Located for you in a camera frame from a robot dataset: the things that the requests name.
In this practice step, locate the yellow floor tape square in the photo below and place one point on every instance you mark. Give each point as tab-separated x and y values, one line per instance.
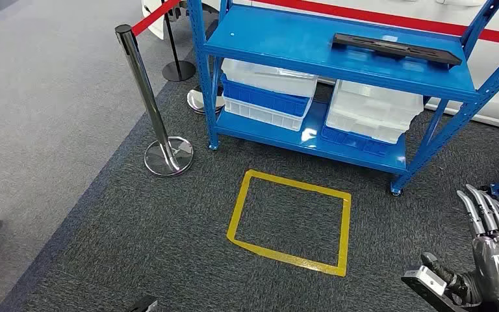
288	257

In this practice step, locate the thin black stanchion post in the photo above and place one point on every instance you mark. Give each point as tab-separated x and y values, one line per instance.
178	71

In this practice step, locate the white car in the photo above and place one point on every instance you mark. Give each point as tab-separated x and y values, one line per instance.
495	77

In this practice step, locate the blue plastic bin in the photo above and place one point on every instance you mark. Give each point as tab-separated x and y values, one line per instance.
353	142
262	98

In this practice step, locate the red barrier belt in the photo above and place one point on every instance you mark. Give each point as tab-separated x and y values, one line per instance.
150	18
383	18

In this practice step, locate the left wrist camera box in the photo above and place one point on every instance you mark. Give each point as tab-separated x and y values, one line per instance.
144	305

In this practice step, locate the chrome stanchion post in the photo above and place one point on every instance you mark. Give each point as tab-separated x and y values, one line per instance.
198	101
146	86

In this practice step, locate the long black plastic part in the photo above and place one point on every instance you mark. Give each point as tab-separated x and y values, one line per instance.
387	46

